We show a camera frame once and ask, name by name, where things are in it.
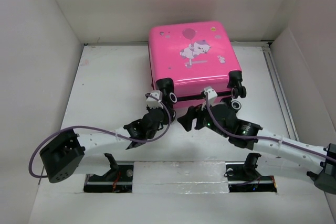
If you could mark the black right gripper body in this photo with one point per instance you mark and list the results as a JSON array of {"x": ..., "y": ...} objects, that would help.
[{"x": 201, "y": 119}]

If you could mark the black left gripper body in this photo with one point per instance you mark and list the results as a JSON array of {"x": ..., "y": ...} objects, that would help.
[{"x": 165, "y": 113}]

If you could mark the pink hard-shell suitcase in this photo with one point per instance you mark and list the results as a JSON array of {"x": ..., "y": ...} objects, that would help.
[{"x": 186, "y": 58}]

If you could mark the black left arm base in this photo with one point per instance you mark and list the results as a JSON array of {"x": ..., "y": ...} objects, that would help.
[{"x": 118, "y": 179}]

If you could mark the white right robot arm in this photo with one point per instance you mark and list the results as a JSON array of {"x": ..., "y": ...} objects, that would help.
[{"x": 270, "y": 154}]

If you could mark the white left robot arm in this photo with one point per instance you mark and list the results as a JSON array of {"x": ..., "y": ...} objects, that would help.
[{"x": 70, "y": 153}]

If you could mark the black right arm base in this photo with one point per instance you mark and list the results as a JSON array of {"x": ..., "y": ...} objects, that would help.
[{"x": 242, "y": 177}]

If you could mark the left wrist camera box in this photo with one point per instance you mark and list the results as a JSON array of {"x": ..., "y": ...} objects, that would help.
[{"x": 154, "y": 99}]

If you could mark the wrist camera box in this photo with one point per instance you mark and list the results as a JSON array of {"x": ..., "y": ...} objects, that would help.
[
  {"x": 210, "y": 96},
  {"x": 154, "y": 99}
]

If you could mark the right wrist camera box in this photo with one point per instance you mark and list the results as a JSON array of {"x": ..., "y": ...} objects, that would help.
[{"x": 210, "y": 96}]

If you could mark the aluminium side rail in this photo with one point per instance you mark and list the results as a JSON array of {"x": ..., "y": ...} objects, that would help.
[{"x": 280, "y": 94}]

